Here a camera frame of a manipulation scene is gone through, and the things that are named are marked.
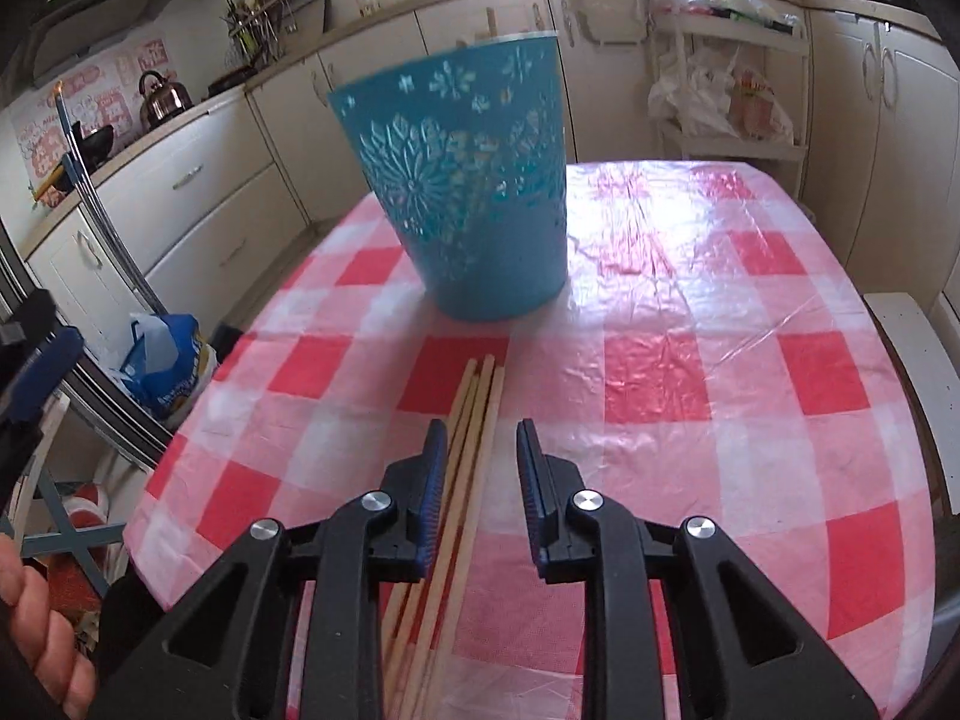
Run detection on beige kitchen cabinets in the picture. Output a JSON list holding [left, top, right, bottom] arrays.
[[795, 4, 960, 301], [412, 0, 661, 166], [22, 11, 421, 361]]

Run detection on copper kettle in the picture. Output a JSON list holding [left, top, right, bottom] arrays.
[[139, 70, 194, 130]]

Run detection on white plastic bag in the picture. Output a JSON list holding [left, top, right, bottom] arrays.
[[649, 45, 740, 137]]

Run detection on countertop utensil rack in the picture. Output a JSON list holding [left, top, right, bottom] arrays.
[[221, 0, 290, 68]]

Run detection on person's left hand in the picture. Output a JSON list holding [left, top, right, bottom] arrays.
[[0, 536, 98, 698]]

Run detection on red white checkered tablecloth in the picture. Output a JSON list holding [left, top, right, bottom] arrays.
[[122, 160, 938, 720]]

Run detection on black wok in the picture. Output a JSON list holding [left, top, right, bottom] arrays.
[[71, 124, 117, 170]]

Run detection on grey range hood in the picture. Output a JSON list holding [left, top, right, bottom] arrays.
[[30, 0, 222, 87]]

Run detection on grey folding stool frame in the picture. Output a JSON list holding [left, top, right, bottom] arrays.
[[15, 397, 128, 601]]

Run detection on teal perforated plastic basket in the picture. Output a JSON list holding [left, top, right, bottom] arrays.
[[328, 30, 569, 321]]

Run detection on white speckled bench seat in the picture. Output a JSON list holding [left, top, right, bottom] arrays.
[[862, 292, 960, 518]]

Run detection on blue white sack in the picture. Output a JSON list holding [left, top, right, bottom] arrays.
[[112, 313, 220, 428]]

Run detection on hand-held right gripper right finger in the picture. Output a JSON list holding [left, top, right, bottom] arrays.
[[515, 418, 878, 720]]

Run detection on white tiered storage cart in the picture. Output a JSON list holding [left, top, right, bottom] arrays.
[[649, 0, 815, 166]]

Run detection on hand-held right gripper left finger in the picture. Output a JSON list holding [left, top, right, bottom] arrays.
[[90, 420, 451, 720]]

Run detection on chrome metal frame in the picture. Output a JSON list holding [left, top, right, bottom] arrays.
[[0, 120, 177, 466]]

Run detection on red printed plastic bag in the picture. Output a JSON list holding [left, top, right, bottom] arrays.
[[731, 64, 796, 143]]

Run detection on pink printed wall sticker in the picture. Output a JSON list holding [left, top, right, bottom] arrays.
[[15, 36, 167, 203]]

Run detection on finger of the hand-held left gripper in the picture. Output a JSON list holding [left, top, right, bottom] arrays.
[[0, 289, 59, 350], [0, 326, 85, 518]]

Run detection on white hanging plastic bin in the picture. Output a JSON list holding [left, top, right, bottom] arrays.
[[564, 0, 650, 44]]

